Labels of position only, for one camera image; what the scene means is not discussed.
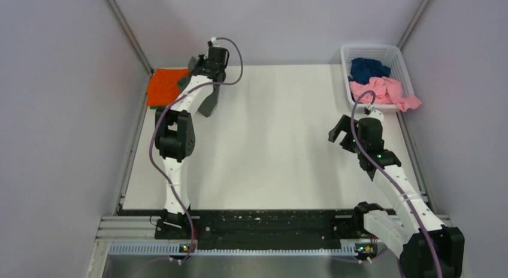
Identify grey t-shirt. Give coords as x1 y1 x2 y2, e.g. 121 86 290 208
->
177 56 219 117

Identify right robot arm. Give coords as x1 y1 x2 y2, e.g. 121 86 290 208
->
328 111 465 277

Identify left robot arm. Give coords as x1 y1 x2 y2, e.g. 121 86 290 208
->
153 46 229 238

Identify folded orange t-shirt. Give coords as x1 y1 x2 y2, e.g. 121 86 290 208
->
146 68 189 107

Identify pink t-shirt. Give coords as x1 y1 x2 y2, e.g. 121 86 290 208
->
349 77 422 111

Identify navy blue t-shirt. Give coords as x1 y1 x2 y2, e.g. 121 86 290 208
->
348 58 391 85

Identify white plastic basket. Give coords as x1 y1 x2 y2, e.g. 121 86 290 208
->
340 44 415 113

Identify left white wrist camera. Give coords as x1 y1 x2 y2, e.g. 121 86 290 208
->
207 37 220 47

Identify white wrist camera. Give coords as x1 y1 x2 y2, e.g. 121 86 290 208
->
364 108 384 123
207 37 220 47

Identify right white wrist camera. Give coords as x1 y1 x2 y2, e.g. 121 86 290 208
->
364 108 384 123

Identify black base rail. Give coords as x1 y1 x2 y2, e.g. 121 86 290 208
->
155 210 379 256

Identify white slotted cable duct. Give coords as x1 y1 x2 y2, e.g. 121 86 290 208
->
108 242 358 256

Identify aluminium frame rail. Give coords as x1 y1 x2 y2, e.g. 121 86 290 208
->
95 216 128 240

